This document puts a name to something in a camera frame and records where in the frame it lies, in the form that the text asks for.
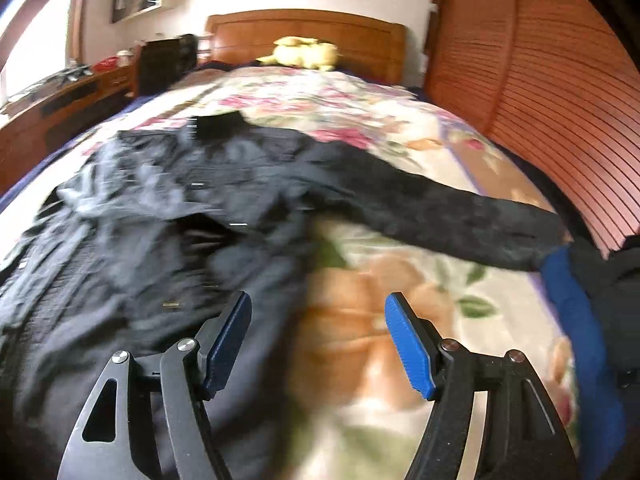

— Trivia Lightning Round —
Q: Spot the wooden bed headboard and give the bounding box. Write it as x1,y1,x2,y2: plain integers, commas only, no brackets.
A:
205,9,407,85

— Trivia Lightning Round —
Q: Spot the black bag on desk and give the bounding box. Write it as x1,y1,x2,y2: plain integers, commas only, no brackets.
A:
135,34,201,98

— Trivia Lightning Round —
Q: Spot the wooden louvred wardrobe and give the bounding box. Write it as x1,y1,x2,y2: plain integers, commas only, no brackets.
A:
425,0,640,261

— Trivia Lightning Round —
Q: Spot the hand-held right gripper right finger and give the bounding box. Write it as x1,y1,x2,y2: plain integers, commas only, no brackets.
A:
384,291,581,480

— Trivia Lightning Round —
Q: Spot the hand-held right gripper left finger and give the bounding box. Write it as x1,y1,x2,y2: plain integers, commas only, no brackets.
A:
56,290,253,480

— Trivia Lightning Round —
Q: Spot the floral blanket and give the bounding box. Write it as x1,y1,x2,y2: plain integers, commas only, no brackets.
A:
0,66,581,480

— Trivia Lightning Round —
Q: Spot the folded dark garment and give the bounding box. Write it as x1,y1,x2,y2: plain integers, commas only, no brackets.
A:
567,240,640,391

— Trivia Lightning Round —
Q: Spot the wooden desk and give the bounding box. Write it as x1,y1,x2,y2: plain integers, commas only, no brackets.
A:
0,62,138,196

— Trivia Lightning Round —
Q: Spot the bright window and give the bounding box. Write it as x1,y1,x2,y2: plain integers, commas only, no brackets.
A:
0,0,76,101

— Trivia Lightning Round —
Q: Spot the folded blue garment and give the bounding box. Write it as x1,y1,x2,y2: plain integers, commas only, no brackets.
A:
540,247,628,461

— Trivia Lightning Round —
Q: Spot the yellow plush toy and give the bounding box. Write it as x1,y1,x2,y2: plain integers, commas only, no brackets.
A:
259,36,340,72

